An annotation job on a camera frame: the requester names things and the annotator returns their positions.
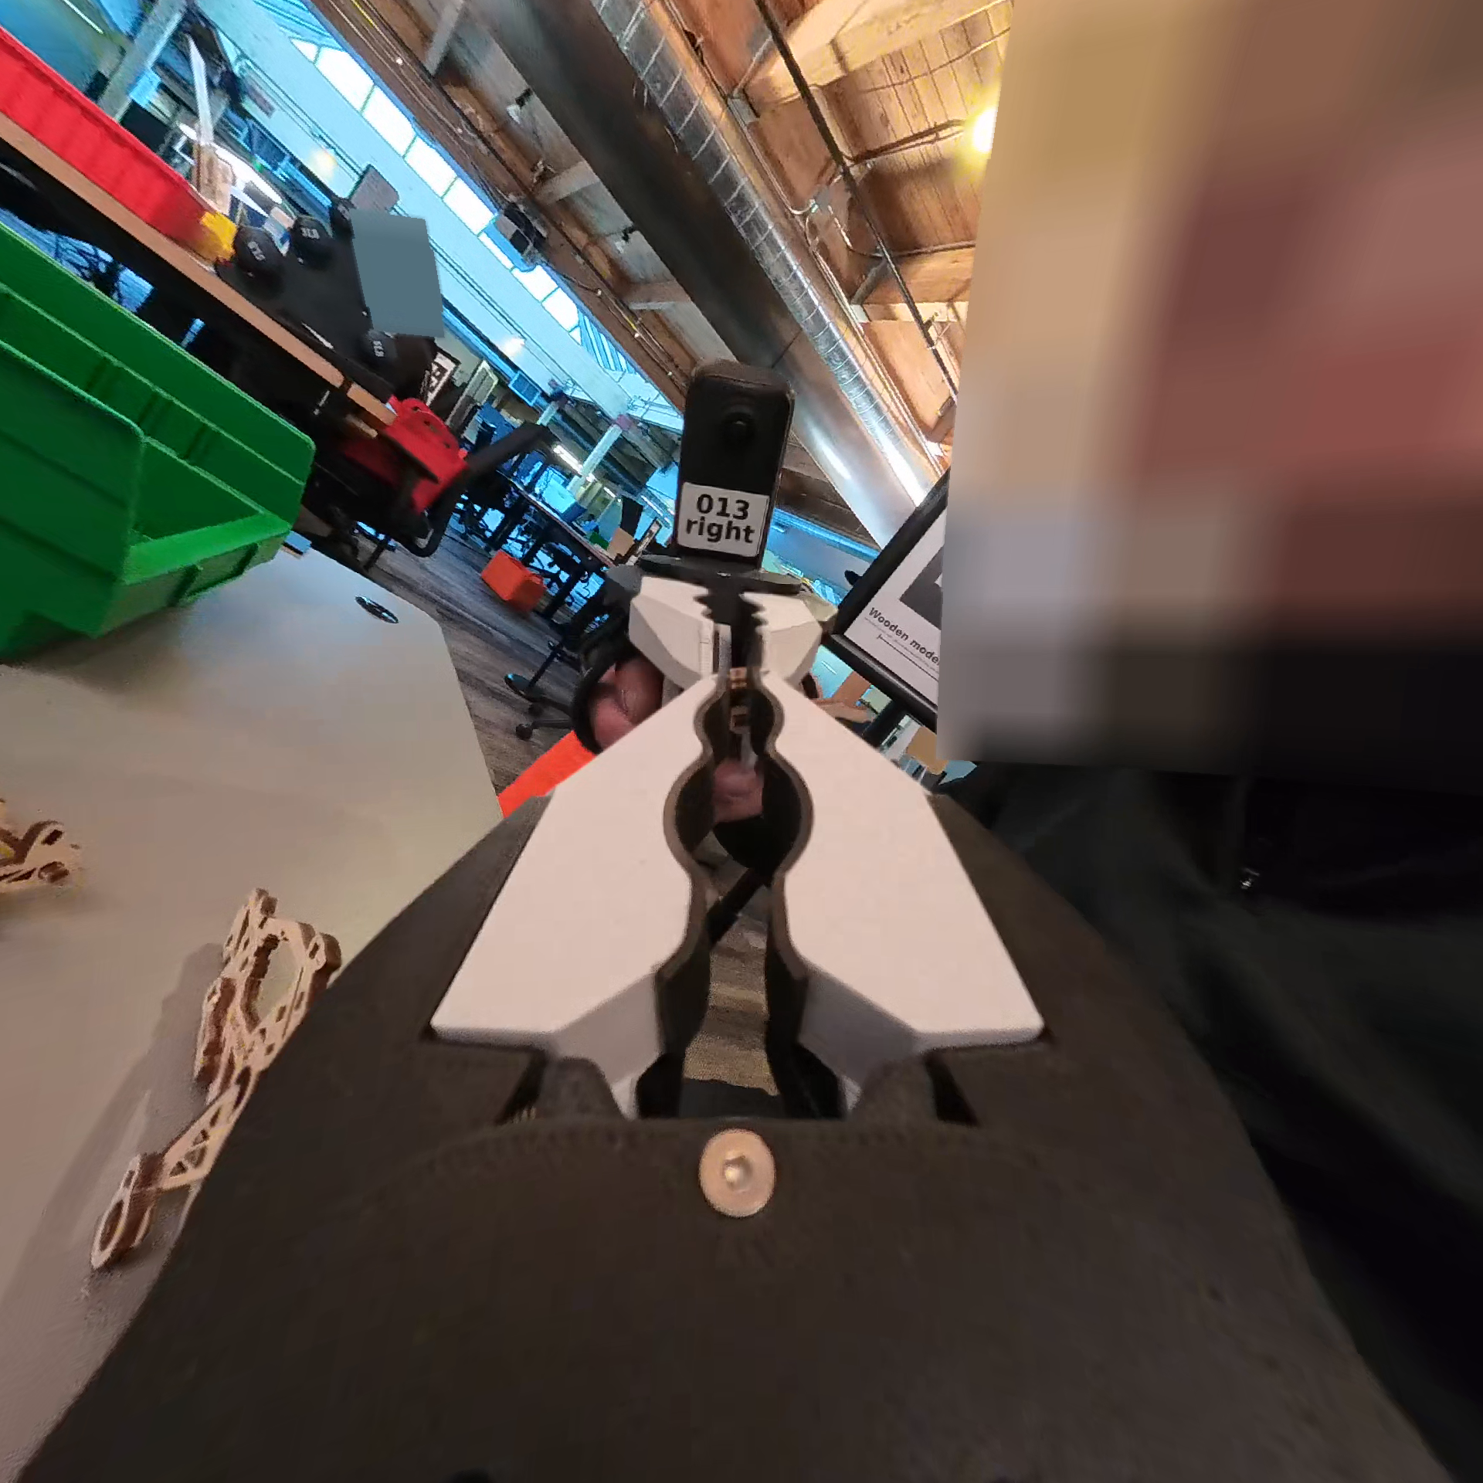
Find red plastic bin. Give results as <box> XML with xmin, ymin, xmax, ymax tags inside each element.
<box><xmin>0</xmin><ymin>30</ymin><xmax>215</xmax><ymax>233</ymax></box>

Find black framed white sign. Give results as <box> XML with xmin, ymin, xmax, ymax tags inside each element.
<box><xmin>834</xmin><ymin>473</ymin><xmax>954</xmax><ymax>715</ymax></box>

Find red chair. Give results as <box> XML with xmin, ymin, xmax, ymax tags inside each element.
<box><xmin>341</xmin><ymin>393</ymin><xmax>550</xmax><ymax>571</ymax></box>

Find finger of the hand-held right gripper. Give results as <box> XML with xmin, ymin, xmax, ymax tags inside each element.
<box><xmin>629</xmin><ymin>578</ymin><xmax>737</xmax><ymax>699</ymax></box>
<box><xmin>748</xmin><ymin>590</ymin><xmax>827</xmax><ymax>699</ymax></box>

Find small wooden cross part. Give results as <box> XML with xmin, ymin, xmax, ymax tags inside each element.
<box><xmin>722</xmin><ymin>667</ymin><xmax>769</xmax><ymax>774</ymax></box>

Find stacked green plastic bins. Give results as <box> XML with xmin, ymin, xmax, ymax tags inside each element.
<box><xmin>0</xmin><ymin>224</ymin><xmax>315</xmax><ymax>667</ymax></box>

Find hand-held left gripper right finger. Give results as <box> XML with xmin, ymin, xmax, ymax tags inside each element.
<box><xmin>739</xmin><ymin>668</ymin><xmax>1046</xmax><ymax>1119</ymax></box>

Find wooden lattice assembly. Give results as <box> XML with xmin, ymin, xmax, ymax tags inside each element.
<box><xmin>0</xmin><ymin>795</ymin><xmax>85</xmax><ymax>897</ymax></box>

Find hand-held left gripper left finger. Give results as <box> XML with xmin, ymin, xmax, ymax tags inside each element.
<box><xmin>432</xmin><ymin>675</ymin><xmax>743</xmax><ymax>1119</ymax></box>

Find cluster of black round weights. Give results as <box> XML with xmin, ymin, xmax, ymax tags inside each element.
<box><xmin>221</xmin><ymin>199</ymin><xmax>441</xmax><ymax>374</ymax></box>

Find silver ventilation duct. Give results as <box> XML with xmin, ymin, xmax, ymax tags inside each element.
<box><xmin>545</xmin><ymin>0</ymin><xmax>940</xmax><ymax>515</ymax></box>

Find person's black clothing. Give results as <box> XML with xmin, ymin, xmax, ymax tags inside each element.
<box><xmin>949</xmin><ymin>739</ymin><xmax>1483</xmax><ymax>1483</ymax></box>

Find orange box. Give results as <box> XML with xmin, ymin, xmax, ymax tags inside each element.
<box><xmin>477</xmin><ymin>549</ymin><xmax>550</xmax><ymax>614</ymax></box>
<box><xmin>499</xmin><ymin>736</ymin><xmax>605</xmax><ymax>821</ymax></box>

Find person's right hand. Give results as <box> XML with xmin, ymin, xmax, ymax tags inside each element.
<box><xmin>592</xmin><ymin>660</ymin><xmax>674</xmax><ymax>754</ymax></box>

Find wooden workbench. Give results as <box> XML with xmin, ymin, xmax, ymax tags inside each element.
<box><xmin>0</xmin><ymin>110</ymin><xmax>399</xmax><ymax>427</ymax></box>

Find wooden model frame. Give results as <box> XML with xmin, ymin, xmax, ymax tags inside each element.
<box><xmin>93</xmin><ymin>890</ymin><xmax>343</xmax><ymax>1272</ymax></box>

